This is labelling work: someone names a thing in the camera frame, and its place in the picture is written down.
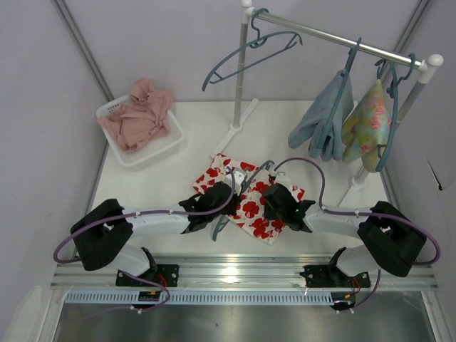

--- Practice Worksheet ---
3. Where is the red poppy print skirt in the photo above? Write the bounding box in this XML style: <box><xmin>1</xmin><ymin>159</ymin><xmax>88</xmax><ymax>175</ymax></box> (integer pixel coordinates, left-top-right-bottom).
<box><xmin>192</xmin><ymin>153</ymin><xmax>285</xmax><ymax>245</ymax></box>

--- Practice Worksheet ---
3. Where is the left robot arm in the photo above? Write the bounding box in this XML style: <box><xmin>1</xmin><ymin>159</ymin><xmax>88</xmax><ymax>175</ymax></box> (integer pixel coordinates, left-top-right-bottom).
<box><xmin>71</xmin><ymin>182</ymin><xmax>242</xmax><ymax>286</ymax></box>

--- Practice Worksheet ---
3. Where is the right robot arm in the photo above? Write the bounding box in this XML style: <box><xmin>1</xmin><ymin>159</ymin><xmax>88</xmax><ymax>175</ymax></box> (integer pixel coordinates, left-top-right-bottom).
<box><xmin>262</xmin><ymin>184</ymin><xmax>427</xmax><ymax>286</ymax></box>

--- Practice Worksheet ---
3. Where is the teal hanger with blue garment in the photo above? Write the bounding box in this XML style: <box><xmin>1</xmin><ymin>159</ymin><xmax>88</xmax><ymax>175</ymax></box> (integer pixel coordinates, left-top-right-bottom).
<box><xmin>317</xmin><ymin>37</ymin><xmax>362</xmax><ymax>148</ymax></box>

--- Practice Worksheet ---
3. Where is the teal hanger with floral garment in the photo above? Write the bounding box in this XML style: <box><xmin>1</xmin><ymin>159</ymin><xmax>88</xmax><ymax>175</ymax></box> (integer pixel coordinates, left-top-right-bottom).
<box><xmin>374</xmin><ymin>59</ymin><xmax>400</xmax><ymax>172</ymax></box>

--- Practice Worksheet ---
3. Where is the white plastic laundry basket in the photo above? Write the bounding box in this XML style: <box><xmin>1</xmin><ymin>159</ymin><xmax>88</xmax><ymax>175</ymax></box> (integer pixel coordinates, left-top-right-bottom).
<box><xmin>95</xmin><ymin>95</ymin><xmax>185</xmax><ymax>170</ymax></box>

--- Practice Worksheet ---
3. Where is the light blue fleece garment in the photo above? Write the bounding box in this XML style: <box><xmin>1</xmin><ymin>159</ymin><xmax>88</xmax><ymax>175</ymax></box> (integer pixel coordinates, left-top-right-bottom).
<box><xmin>288</xmin><ymin>70</ymin><xmax>354</xmax><ymax>162</ymax></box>

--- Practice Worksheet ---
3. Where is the pink crumpled garment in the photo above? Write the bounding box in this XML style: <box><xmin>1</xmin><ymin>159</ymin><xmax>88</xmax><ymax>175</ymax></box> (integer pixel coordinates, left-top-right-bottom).
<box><xmin>97</xmin><ymin>78</ymin><xmax>173</xmax><ymax>153</ymax></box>

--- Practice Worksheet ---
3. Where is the pastel floral garment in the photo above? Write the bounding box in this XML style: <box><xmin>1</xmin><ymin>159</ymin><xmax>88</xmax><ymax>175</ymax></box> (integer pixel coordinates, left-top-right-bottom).
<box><xmin>341</xmin><ymin>81</ymin><xmax>383</xmax><ymax>172</ymax></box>

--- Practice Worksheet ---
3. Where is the silver clothes rack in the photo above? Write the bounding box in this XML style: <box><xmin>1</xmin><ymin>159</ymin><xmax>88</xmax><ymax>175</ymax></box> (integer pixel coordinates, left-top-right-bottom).
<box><xmin>209</xmin><ymin>0</ymin><xmax>445</xmax><ymax>207</ymax></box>

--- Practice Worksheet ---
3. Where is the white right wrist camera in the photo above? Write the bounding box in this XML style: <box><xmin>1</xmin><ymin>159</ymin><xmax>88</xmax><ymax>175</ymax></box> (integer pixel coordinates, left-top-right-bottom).
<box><xmin>269</xmin><ymin>172</ymin><xmax>291</xmax><ymax>187</ymax></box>

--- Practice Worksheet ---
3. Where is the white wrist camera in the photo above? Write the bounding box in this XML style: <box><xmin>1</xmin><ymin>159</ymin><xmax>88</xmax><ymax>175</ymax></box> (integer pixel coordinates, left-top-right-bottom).
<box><xmin>269</xmin><ymin>172</ymin><xmax>291</xmax><ymax>187</ymax></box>
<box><xmin>222</xmin><ymin>166</ymin><xmax>247</xmax><ymax>193</ymax></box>

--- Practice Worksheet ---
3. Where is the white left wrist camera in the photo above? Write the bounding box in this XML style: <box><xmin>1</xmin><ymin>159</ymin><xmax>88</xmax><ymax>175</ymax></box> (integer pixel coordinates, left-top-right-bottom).
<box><xmin>222</xmin><ymin>166</ymin><xmax>247</xmax><ymax>193</ymax></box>

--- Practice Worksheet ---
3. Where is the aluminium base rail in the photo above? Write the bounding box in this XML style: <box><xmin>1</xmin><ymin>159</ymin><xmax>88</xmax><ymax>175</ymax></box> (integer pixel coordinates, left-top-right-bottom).
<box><xmin>49</xmin><ymin>252</ymin><xmax>439</xmax><ymax>291</ymax></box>

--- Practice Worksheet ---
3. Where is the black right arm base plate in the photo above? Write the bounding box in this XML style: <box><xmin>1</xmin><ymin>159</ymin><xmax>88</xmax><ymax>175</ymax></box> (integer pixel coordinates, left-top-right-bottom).
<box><xmin>299</xmin><ymin>264</ymin><xmax>371</xmax><ymax>289</ymax></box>

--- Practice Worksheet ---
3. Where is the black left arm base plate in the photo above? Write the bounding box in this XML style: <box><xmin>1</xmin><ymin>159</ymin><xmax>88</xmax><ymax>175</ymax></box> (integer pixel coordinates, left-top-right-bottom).
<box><xmin>115</xmin><ymin>264</ymin><xmax>180</xmax><ymax>288</ymax></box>

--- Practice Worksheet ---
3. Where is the white slotted cable duct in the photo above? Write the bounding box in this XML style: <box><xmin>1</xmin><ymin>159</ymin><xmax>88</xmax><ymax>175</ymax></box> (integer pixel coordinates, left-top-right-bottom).
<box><xmin>65</xmin><ymin>290</ymin><xmax>334</xmax><ymax>306</ymax></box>

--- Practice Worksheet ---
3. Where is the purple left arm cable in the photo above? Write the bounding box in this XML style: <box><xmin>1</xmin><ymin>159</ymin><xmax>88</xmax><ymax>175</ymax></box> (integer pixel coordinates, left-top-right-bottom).
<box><xmin>53</xmin><ymin>167</ymin><xmax>237</xmax><ymax>320</ymax></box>

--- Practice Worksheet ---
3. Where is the grey corner frame post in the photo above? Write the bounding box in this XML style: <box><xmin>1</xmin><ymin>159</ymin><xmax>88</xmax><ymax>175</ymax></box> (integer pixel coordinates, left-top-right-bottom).
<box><xmin>51</xmin><ymin>0</ymin><xmax>114</xmax><ymax>102</ymax></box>

